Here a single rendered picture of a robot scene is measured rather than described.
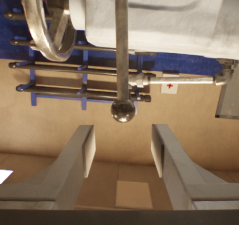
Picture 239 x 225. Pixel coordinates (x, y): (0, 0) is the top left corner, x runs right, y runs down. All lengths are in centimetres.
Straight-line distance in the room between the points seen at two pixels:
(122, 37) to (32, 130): 396
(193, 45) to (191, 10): 5
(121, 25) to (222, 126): 400
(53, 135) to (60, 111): 56
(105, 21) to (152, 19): 7
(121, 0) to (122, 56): 6
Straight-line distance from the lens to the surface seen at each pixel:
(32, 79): 367
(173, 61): 350
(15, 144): 447
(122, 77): 23
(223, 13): 33
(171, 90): 342
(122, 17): 23
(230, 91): 397
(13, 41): 352
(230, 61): 57
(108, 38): 30
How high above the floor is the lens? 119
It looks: 15 degrees up
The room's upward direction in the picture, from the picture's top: 175 degrees counter-clockwise
